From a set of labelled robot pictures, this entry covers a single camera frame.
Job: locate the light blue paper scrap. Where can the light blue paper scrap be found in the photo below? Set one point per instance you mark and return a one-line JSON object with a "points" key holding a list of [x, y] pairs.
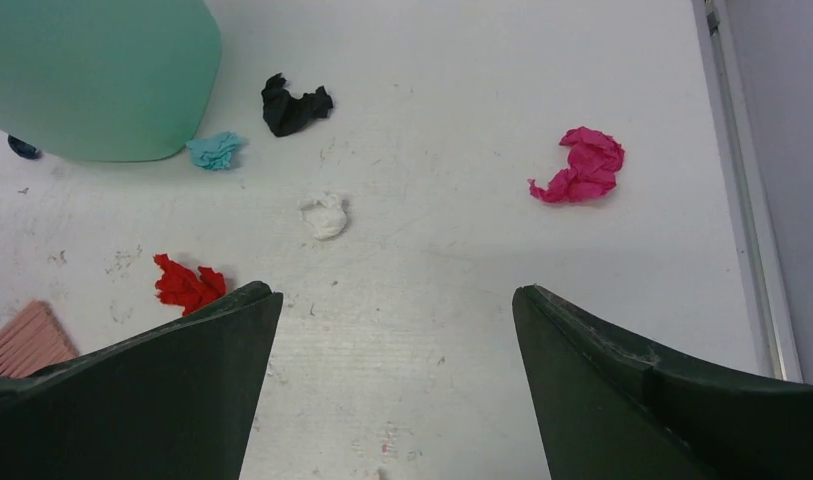
{"points": [[215, 153]]}

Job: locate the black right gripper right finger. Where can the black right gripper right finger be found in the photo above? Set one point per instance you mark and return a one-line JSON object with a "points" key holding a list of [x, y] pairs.
{"points": [[612, 404]]}

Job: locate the green plastic waste bin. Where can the green plastic waste bin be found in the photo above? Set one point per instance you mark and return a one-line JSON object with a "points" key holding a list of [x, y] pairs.
{"points": [[113, 81]]}

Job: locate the pink hand brush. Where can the pink hand brush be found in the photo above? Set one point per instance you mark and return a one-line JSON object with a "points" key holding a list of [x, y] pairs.
{"points": [[32, 340]]}

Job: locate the black paper scrap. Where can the black paper scrap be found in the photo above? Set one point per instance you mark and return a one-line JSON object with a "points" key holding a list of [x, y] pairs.
{"points": [[285, 114]]}

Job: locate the magenta paper scrap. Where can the magenta paper scrap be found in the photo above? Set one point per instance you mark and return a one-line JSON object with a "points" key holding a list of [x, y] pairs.
{"points": [[594, 159]]}

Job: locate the red paper scrap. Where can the red paper scrap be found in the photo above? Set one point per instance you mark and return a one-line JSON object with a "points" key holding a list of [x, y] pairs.
{"points": [[186, 288]]}

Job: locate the white paper scrap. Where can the white paper scrap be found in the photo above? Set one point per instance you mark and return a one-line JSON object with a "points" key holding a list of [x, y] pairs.
{"points": [[325, 214]]}

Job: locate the small dark blue paper scrap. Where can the small dark blue paper scrap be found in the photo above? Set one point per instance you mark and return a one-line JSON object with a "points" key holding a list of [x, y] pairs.
{"points": [[23, 149]]}

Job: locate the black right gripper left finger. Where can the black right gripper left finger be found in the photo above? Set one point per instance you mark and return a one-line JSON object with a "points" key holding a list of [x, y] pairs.
{"points": [[175, 402]]}

